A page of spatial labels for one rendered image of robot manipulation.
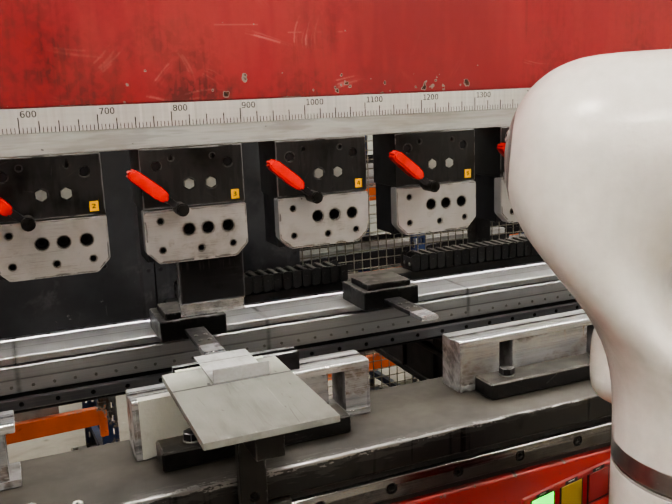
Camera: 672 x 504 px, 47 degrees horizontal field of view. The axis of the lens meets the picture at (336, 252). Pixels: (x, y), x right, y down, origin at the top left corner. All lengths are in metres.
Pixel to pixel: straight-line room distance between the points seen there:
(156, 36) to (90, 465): 0.63
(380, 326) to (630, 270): 1.21
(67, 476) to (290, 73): 0.67
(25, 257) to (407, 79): 0.62
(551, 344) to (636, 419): 1.04
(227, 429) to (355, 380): 0.36
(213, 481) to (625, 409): 0.78
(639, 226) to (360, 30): 0.85
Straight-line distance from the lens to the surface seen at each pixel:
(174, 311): 1.42
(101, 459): 1.27
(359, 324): 1.59
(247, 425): 1.01
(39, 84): 1.11
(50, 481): 1.23
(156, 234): 1.13
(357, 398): 1.32
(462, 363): 1.40
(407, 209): 1.26
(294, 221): 1.18
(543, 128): 0.43
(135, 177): 1.08
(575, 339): 1.54
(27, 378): 1.46
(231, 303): 1.22
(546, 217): 0.43
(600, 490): 1.30
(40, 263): 1.12
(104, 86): 1.11
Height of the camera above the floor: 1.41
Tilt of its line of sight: 12 degrees down
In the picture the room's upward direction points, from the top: 2 degrees counter-clockwise
